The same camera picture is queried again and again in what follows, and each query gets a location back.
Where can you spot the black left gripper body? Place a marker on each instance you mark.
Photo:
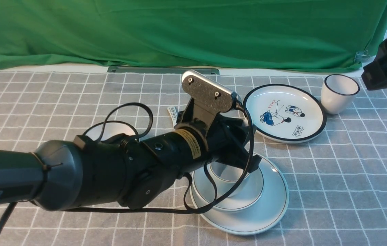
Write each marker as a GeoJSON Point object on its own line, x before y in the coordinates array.
{"type": "Point", "coordinates": [220, 138]}

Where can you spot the light blue shallow bowl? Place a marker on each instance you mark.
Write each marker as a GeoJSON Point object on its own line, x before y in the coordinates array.
{"type": "Point", "coordinates": [248, 192]}

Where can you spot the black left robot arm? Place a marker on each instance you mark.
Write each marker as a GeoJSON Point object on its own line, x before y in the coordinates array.
{"type": "Point", "coordinates": [123, 174]}

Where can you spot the metal backdrop clip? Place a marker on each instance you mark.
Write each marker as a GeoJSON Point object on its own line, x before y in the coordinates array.
{"type": "Point", "coordinates": [362, 57]}

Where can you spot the white cup with black rim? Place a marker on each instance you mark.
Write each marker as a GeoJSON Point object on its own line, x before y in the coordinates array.
{"type": "Point", "coordinates": [338, 91]}

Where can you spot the white plate with cartoon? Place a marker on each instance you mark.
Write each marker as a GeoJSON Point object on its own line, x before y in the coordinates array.
{"type": "Point", "coordinates": [285, 114]}

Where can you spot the large light blue plate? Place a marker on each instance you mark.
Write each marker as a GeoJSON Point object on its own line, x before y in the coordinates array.
{"type": "Point", "coordinates": [263, 215]}

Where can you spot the green backdrop cloth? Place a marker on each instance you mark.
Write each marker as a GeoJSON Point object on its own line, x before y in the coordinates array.
{"type": "Point", "coordinates": [299, 35]}

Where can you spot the grey checked tablecloth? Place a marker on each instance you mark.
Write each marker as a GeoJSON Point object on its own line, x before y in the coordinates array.
{"type": "Point", "coordinates": [337, 181]}

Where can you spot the white ceramic spoon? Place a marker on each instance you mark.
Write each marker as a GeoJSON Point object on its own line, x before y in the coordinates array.
{"type": "Point", "coordinates": [112, 131]}

